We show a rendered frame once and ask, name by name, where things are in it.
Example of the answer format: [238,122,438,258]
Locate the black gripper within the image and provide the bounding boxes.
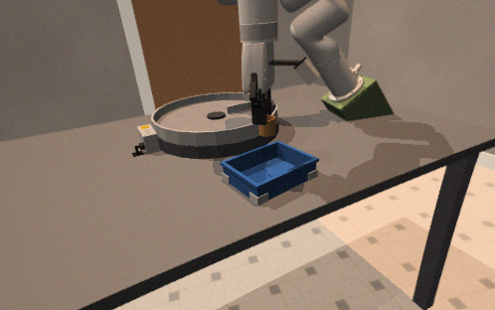
[241,37,278,125]

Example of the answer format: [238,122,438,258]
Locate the blue crate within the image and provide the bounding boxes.
[220,140,317,206]

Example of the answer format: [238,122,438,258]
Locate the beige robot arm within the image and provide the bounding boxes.
[217,0,364,102]

